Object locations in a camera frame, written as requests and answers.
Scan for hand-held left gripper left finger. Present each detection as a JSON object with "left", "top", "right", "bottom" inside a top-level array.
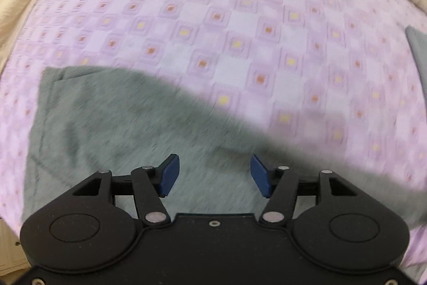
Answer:
[{"left": 72, "top": 154, "right": 181, "bottom": 225}]

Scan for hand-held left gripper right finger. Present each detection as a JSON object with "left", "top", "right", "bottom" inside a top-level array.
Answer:
[{"left": 250, "top": 154, "right": 357, "bottom": 227}]

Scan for grey pants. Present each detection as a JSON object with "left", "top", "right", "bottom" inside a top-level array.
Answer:
[{"left": 22, "top": 65, "right": 427, "bottom": 229}]

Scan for purple checked bedsheet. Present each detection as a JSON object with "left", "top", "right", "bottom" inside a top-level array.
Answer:
[{"left": 0, "top": 0, "right": 427, "bottom": 272}]

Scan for folded blue-grey cloth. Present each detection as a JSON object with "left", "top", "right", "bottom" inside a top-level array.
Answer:
[{"left": 405, "top": 25, "right": 427, "bottom": 88}]

